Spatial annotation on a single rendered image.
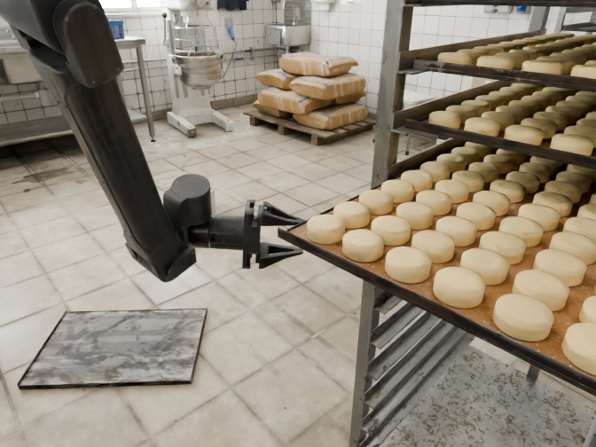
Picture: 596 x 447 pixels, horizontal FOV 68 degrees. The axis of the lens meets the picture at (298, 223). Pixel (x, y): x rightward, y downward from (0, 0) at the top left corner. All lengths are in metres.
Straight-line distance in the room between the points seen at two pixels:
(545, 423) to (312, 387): 0.72
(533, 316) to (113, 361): 1.59
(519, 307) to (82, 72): 0.45
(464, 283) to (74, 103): 0.42
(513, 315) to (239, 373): 1.35
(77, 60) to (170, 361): 1.45
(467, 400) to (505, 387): 0.14
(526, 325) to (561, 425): 1.12
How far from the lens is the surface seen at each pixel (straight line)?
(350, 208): 0.60
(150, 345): 1.86
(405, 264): 0.49
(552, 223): 0.67
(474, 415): 1.48
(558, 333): 0.49
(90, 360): 1.88
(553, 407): 1.60
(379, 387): 1.12
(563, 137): 0.70
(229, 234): 0.71
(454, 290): 0.47
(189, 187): 0.67
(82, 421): 1.71
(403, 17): 0.71
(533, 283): 0.51
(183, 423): 1.60
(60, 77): 0.46
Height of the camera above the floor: 1.24
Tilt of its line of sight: 28 degrees down
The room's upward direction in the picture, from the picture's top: straight up
